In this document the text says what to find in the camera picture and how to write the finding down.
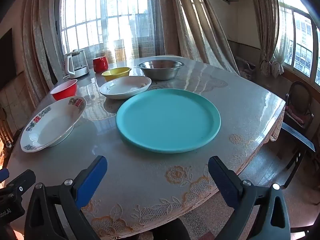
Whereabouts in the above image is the teal plate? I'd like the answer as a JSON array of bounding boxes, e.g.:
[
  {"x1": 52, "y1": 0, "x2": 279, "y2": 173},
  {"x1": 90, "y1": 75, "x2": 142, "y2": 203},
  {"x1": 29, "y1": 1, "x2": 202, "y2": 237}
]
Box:
[{"x1": 116, "y1": 88, "x2": 222, "y2": 154}]

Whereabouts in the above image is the red bowl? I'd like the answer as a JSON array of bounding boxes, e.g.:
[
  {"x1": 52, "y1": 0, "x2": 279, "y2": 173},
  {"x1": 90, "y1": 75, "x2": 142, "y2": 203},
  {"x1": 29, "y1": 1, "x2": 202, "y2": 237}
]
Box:
[{"x1": 50, "y1": 79, "x2": 78, "y2": 101}]

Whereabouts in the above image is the tied beige curtain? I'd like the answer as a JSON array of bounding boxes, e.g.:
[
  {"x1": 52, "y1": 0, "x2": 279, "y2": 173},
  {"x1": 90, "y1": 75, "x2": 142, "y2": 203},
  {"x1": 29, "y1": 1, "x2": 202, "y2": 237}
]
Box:
[{"x1": 246, "y1": 0, "x2": 284, "y2": 78}]

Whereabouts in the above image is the large barred window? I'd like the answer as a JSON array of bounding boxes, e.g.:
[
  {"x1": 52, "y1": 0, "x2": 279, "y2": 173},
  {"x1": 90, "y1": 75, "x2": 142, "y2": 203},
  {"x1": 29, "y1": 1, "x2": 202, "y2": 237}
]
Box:
[{"x1": 59, "y1": 0, "x2": 160, "y2": 55}]

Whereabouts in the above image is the yellow bowl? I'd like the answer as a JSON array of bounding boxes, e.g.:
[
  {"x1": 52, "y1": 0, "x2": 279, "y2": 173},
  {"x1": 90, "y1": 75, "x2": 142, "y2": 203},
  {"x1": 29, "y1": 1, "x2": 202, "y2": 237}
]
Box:
[{"x1": 101, "y1": 67, "x2": 132, "y2": 82}]

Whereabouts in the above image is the dark wall panel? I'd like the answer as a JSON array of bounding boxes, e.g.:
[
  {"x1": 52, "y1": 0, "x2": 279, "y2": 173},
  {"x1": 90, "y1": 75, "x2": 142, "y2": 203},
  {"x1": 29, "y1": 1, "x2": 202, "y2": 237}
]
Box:
[{"x1": 0, "y1": 28, "x2": 16, "y2": 89}]

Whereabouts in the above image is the sheer white curtain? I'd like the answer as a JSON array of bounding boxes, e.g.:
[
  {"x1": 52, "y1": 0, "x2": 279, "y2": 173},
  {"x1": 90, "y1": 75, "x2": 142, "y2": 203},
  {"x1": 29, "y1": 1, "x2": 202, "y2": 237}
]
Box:
[{"x1": 55, "y1": 0, "x2": 167, "y2": 64}]

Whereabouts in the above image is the printed cushion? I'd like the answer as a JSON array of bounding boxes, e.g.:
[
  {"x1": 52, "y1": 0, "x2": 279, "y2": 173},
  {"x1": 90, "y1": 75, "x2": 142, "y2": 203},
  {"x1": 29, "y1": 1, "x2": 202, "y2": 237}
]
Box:
[{"x1": 234, "y1": 56, "x2": 257, "y2": 79}]

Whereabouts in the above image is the white plate with red-blue print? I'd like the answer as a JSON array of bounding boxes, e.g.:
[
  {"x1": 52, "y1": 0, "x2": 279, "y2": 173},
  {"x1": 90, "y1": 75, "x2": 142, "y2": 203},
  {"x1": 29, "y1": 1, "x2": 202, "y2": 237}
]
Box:
[{"x1": 20, "y1": 96, "x2": 87, "y2": 153}]

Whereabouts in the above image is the dark wooden chair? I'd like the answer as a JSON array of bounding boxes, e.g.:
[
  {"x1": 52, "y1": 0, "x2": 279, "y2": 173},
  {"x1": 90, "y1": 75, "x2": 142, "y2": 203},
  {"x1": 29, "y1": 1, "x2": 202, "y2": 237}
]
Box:
[{"x1": 279, "y1": 122, "x2": 317, "y2": 189}]

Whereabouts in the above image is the stainless steel bowl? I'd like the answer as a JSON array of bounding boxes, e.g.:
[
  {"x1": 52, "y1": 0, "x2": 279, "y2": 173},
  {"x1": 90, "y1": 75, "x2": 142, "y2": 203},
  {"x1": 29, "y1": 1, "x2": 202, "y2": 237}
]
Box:
[{"x1": 136, "y1": 60, "x2": 184, "y2": 81}]

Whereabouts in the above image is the red mug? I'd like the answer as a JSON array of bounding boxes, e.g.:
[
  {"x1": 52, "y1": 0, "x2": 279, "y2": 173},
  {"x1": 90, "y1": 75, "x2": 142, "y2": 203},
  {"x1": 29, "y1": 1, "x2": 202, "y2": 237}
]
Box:
[{"x1": 93, "y1": 56, "x2": 109, "y2": 73}]

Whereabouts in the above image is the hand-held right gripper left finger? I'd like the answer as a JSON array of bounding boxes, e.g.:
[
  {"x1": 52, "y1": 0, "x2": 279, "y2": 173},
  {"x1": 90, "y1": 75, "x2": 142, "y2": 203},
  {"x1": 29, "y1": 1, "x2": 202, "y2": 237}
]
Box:
[{"x1": 24, "y1": 155, "x2": 108, "y2": 240}]

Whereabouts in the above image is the side window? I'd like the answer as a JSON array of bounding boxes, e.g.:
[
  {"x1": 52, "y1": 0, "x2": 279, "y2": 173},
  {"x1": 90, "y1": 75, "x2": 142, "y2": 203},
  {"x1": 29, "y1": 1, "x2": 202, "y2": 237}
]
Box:
[{"x1": 274, "y1": 0, "x2": 320, "y2": 87}]

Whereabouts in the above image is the white plate with rose print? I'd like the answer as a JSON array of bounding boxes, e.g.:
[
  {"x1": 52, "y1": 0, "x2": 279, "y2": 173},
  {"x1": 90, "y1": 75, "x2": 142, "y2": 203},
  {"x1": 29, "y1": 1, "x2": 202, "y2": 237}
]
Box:
[{"x1": 99, "y1": 76, "x2": 152, "y2": 100}]

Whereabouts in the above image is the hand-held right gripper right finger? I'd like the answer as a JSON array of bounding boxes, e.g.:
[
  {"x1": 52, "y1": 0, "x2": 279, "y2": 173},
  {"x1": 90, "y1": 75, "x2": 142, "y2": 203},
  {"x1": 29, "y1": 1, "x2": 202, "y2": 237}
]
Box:
[{"x1": 208, "y1": 156, "x2": 292, "y2": 240}]

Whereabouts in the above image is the white electric kettle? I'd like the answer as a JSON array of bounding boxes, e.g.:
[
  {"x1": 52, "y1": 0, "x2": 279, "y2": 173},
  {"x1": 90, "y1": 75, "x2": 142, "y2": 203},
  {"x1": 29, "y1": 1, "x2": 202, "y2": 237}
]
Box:
[{"x1": 65, "y1": 49, "x2": 90, "y2": 79}]

